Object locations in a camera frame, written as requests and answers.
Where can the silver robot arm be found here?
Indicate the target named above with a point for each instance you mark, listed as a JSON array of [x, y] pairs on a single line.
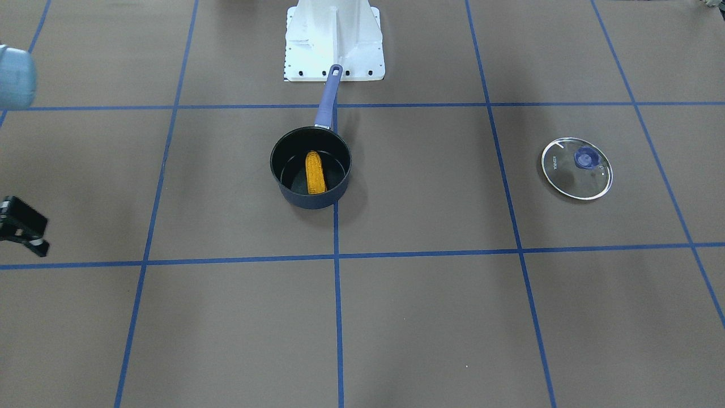
[[18, 83]]

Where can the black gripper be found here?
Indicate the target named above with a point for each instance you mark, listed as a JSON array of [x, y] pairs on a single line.
[[21, 220]]

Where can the dark blue saucepan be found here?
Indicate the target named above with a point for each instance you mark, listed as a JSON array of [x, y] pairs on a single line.
[[287, 158]]

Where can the glass pot lid blue knob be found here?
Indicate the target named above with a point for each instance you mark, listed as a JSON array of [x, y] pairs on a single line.
[[576, 168]]

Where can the white camera stand post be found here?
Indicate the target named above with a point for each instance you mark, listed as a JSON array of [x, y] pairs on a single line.
[[319, 34]]

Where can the yellow plastic corn cob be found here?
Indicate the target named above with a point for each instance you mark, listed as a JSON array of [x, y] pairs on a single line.
[[315, 179]]

